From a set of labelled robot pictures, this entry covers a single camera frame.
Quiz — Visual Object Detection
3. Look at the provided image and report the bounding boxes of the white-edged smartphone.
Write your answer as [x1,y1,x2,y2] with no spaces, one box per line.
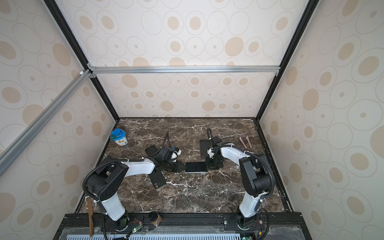
[185,161,208,173]

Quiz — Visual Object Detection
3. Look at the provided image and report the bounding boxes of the light blue phone case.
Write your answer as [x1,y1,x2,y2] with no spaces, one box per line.
[183,161,209,175]

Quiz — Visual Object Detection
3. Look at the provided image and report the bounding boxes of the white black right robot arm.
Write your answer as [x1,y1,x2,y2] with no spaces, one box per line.
[200,137,275,218]

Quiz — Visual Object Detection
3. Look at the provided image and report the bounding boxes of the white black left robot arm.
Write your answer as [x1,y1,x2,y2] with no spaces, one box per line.
[82,146,185,222]

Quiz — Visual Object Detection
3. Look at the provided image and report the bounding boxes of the black phone case lower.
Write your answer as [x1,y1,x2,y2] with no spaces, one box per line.
[149,170,167,189]

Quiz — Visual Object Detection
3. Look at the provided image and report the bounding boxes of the blue white yogurt cup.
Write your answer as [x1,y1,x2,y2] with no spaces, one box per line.
[110,129,128,147]

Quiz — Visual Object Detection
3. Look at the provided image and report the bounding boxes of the black cylinder on base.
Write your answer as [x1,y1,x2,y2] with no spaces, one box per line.
[148,211,163,227]

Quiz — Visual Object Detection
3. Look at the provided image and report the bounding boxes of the brown wooden stick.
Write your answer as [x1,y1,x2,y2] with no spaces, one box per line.
[86,197,94,238]

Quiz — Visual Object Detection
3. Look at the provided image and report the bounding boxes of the silver aluminium crossbar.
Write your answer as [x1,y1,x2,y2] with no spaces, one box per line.
[91,66,280,74]

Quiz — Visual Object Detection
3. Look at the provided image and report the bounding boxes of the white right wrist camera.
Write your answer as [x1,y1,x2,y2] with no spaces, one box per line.
[207,148,215,159]

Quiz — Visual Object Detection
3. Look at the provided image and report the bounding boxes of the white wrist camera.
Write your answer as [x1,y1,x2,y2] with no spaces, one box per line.
[171,147,182,161]
[207,148,215,159]

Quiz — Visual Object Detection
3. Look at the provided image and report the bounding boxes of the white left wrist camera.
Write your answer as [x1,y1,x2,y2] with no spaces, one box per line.
[171,147,182,161]

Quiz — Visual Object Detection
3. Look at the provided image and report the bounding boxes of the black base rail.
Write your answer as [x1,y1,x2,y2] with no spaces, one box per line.
[54,211,311,240]

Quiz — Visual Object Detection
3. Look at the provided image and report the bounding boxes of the silver aluminium side rail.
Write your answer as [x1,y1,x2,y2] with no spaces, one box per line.
[1,70,91,175]

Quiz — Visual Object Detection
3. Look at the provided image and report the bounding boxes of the black frame post left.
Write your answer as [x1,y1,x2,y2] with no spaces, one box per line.
[44,0,120,123]

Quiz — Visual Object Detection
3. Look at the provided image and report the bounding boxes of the black frame post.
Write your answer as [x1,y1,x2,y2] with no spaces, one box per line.
[44,0,120,123]
[255,0,319,123]

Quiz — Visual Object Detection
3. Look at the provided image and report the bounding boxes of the black frame post right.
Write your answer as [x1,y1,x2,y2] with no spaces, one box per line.
[255,0,319,123]

